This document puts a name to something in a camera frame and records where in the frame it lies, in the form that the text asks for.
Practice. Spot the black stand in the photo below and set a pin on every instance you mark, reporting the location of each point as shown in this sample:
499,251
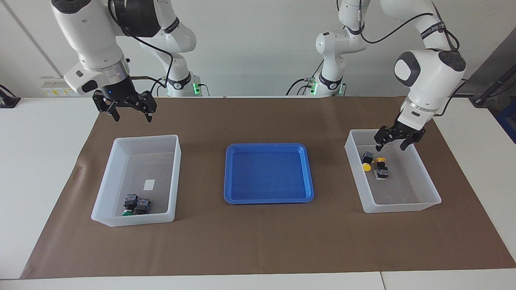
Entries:
481,98

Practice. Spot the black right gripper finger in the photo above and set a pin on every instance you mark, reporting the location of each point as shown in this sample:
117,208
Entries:
105,101
149,102

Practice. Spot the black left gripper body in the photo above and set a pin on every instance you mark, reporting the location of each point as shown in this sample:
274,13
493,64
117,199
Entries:
407,131

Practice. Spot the yellow push button switch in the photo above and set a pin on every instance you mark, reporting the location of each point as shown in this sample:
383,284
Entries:
382,172
367,158

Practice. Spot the blue crate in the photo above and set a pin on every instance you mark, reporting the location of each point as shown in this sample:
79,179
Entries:
508,121

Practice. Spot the white wall socket strip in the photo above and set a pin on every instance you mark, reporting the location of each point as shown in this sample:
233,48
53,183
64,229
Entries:
60,86

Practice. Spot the translucent white plastic box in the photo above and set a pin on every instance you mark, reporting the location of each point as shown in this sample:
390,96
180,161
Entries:
399,189
121,169

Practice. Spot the brown table mat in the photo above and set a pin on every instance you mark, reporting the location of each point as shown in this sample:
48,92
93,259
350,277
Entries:
258,241

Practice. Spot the black desk device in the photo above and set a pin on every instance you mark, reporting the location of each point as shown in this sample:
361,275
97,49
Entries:
8,100

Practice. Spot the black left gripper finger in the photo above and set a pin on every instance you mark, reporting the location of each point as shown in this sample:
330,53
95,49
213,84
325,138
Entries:
420,139
385,136

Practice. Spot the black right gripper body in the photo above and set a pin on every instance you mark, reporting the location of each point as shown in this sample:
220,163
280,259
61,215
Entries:
120,90

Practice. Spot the blue plastic tray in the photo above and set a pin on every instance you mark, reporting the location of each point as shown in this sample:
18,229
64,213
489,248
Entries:
266,173

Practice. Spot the green push button switch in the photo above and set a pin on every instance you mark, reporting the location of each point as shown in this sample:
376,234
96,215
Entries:
143,206
130,200

